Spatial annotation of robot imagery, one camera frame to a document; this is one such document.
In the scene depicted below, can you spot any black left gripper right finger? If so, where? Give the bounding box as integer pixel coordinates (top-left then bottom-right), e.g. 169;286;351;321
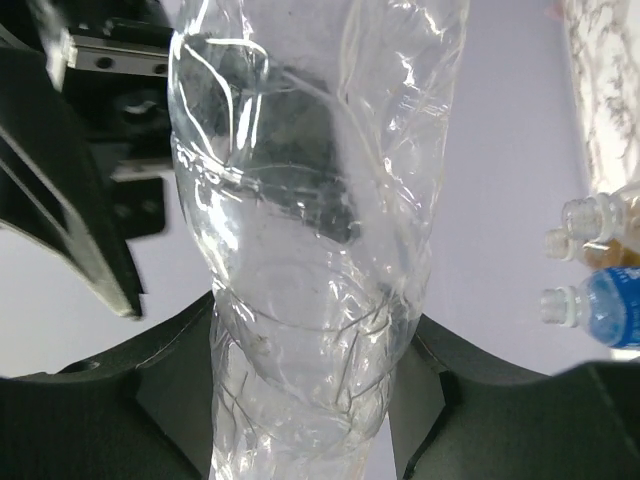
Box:
389;316;639;479

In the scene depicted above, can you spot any blue label water bottle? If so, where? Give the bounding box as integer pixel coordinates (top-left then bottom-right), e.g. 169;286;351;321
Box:
540;267;639;349

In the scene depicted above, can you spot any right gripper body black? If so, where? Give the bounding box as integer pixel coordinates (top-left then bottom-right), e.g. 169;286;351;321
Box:
29;1;172;239

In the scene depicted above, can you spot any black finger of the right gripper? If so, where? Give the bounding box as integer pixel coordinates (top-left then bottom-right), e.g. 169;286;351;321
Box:
1;47;143;319

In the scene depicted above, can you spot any clear plastic bottle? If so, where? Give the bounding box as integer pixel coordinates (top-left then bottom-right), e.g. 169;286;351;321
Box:
562;188;639;243
168;1;470;479

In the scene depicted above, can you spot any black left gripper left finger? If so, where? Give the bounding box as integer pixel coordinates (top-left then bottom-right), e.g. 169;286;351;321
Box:
1;294;214;479

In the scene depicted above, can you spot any golden energy drink bottle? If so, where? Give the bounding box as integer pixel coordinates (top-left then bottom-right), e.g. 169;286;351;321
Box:
544;228;639;270

